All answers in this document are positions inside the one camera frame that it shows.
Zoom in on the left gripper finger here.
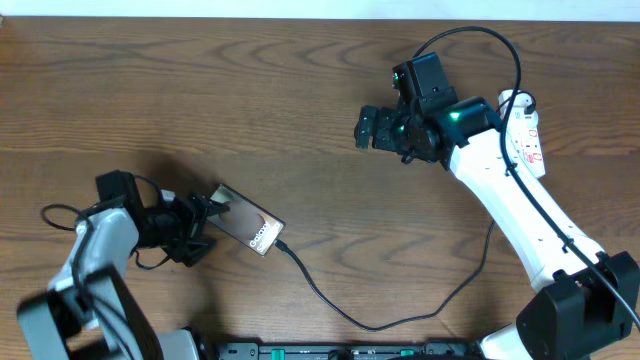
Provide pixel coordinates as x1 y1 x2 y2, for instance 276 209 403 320
177 238 216 267
192 192 230 220

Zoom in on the black charger cable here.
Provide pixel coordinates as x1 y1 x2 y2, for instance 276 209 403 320
274 92 539 333

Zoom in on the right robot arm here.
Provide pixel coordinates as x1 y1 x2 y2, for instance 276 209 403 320
354 53 639 359

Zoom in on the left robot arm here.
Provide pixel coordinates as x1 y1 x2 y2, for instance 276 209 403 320
17 170 229 360

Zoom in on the black usb charger plug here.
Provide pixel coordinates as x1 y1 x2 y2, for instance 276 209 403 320
524 100 536 115

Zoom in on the white power strip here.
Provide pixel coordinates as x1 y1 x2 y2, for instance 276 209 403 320
508 90 546 178

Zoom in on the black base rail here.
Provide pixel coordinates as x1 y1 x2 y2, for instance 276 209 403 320
211 341 484 360

